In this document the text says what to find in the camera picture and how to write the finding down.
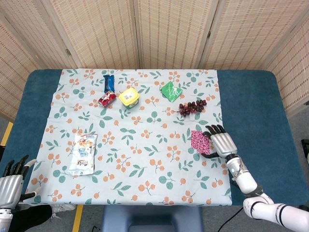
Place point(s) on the floral leaf print tablecloth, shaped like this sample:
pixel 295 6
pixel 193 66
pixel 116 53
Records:
pixel 144 157

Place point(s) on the pink patterned packet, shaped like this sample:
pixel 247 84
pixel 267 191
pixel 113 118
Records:
pixel 199 142

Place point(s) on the black trouser leg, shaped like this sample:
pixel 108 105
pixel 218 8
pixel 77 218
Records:
pixel 30 220

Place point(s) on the green tub yellow lid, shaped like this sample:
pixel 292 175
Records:
pixel 129 97

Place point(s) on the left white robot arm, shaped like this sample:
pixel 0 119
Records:
pixel 4 220

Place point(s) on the dark red grape bunch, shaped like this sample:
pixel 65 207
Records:
pixel 192 107

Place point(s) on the black white equipment piece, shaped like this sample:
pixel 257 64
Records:
pixel 306 147

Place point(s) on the red snack packet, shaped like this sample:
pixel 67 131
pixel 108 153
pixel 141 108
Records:
pixel 107 99

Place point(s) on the green foil packet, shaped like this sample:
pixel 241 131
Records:
pixel 171 91

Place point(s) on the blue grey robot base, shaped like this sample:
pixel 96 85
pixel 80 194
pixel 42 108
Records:
pixel 152 218

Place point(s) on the woven bamboo folding screen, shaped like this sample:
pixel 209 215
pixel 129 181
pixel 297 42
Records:
pixel 154 31

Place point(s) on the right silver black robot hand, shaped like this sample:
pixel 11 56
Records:
pixel 224 145

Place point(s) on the blue snack bar wrapper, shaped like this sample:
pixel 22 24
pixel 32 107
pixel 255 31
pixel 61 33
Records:
pixel 108 83

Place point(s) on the white snack bag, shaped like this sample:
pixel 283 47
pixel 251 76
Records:
pixel 83 154

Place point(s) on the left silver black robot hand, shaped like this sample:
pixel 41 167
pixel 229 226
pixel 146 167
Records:
pixel 9 188

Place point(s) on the white sneaker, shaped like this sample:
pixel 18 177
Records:
pixel 64 207

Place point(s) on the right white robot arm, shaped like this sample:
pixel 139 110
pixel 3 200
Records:
pixel 246 178

